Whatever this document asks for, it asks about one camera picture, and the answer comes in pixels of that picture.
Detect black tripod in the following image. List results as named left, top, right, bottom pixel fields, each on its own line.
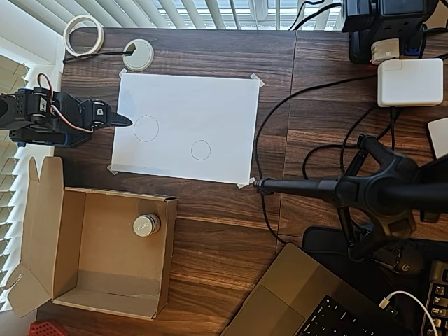
left=251, top=134, right=448, bottom=263

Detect masking tape roll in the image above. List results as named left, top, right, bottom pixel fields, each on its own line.
left=63, top=15, right=105, bottom=58

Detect small white plug adapter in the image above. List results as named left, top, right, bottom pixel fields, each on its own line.
left=370, top=38, right=401, bottom=66

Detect black computer mouse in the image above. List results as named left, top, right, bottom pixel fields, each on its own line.
left=371, top=241, right=426, bottom=275

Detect small jar with silver lid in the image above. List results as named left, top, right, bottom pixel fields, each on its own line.
left=132, top=212, right=162, bottom=239

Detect white paper sheet with circles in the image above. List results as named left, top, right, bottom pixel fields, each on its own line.
left=111, top=71, right=261, bottom=185

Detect black power strip cable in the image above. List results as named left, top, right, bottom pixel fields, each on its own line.
left=288, top=0, right=346, bottom=32

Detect large white power adapter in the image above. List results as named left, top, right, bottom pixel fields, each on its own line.
left=377, top=57, right=445, bottom=109

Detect open brown cardboard box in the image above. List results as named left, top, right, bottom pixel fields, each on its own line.
left=6, top=155, right=179, bottom=321

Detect flat white device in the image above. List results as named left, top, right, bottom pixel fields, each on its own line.
left=426, top=118, right=448, bottom=160

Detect black keyboard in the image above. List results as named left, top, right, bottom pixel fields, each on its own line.
left=424, top=258, right=448, bottom=336

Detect white round cable grommet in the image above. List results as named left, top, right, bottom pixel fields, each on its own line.
left=122, top=38, right=155, bottom=72

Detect looped black cable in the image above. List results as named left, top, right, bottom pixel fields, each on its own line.
left=302, top=104, right=400, bottom=183

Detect white vertical blinds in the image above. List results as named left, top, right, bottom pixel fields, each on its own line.
left=20, top=0, right=347, bottom=31
left=0, top=52, right=31, bottom=312

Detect red leader arm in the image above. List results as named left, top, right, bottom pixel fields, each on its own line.
left=27, top=319, right=68, bottom=336

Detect thin black grommet cable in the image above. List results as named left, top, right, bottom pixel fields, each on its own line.
left=62, top=48, right=137, bottom=64

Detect black mouse pad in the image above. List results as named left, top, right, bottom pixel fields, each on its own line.
left=302, top=225, right=448, bottom=318

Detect white charging cable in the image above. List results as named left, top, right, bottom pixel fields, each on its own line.
left=380, top=290, right=440, bottom=336

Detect long black cable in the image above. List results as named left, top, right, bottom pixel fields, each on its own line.
left=252, top=75, right=379, bottom=246

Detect black power strip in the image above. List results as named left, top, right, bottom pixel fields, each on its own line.
left=341, top=0, right=440, bottom=65

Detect grey laptop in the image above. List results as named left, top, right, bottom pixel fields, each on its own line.
left=219, top=242, right=423, bottom=336

